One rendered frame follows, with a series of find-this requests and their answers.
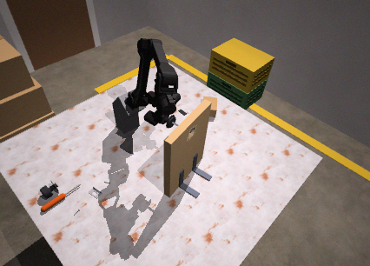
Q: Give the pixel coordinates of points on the orange-handled screwdriver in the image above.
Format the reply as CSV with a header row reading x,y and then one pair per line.
x,y
53,202

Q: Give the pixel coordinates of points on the brown wooden door panel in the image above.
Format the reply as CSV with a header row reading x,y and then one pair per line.
x,y
181,145

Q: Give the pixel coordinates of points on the tan cardboard box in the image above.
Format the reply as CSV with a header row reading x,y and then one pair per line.
x,y
213,100

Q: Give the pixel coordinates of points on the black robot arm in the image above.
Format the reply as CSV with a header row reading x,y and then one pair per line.
x,y
165,76

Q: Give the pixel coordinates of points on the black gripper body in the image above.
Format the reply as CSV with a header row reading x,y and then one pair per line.
x,y
154,118

